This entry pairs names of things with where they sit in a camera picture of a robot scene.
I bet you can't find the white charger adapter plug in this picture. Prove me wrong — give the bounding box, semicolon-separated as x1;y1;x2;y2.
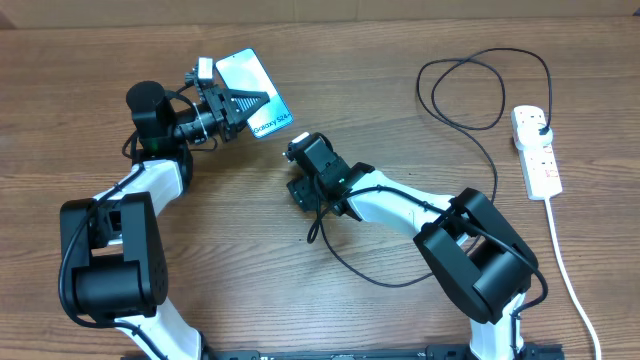
513;124;553;151

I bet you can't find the blue Galaxy smartphone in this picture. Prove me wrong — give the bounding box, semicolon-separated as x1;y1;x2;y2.
215;48;294;138

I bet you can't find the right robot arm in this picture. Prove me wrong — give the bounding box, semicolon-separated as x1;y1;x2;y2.
284;133;547;359

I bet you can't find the white power strip cord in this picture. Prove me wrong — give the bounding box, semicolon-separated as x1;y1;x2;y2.
543;197;603;360

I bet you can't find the black USB charger cable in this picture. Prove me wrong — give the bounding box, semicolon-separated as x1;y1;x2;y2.
305;47;554;289

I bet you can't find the white power strip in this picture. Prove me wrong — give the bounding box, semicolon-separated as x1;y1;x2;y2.
510;105;562;200

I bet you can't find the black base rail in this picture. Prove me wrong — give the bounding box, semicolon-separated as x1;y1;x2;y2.
119;342;566;360

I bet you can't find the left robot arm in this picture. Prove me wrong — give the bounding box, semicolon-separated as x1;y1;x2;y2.
58;80;270;359

